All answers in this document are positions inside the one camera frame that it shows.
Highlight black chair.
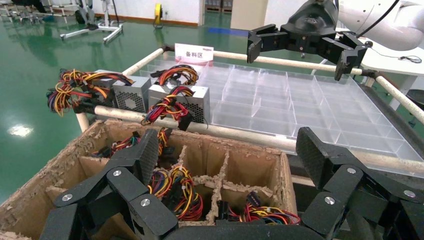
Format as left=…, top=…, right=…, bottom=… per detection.
left=405, top=88, right=424, bottom=128

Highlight brown cardboard divider box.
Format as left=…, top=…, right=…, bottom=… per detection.
left=0, top=119, right=299, bottom=240

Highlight cart with foam-wrapped rails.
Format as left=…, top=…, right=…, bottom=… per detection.
left=75, top=44, right=424, bottom=213

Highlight yellow floor device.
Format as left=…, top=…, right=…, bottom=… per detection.
left=152, top=3, right=164, bottom=28

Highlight clear acrylic divider tray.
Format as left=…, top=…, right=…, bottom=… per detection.
left=139, top=59, right=420, bottom=163

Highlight black mouse cable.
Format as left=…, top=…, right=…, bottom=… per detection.
left=370, top=46, right=423, bottom=64

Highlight beige pillar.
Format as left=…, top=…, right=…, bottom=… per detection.
left=230, top=0, right=269, bottom=32

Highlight white metal stand frame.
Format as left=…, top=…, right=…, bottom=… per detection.
left=49, top=0, right=124, bottom=45

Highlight grey metal trolley frames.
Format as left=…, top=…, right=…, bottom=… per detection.
left=0, top=0, right=46, bottom=24

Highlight white sign with red print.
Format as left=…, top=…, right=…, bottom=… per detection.
left=174, top=43, right=215, bottom=63

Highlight dark storage shelf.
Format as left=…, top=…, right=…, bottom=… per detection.
left=204, top=0, right=230, bottom=13

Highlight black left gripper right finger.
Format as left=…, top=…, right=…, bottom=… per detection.
left=295, top=126, right=424, bottom=240

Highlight white desk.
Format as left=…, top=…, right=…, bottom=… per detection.
left=317, top=46, right=424, bottom=112

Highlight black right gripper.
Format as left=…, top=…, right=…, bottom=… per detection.
left=246, top=0, right=369, bottom=82

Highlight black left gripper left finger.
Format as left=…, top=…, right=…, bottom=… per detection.
left=39, top=128, right=180, bottom=240

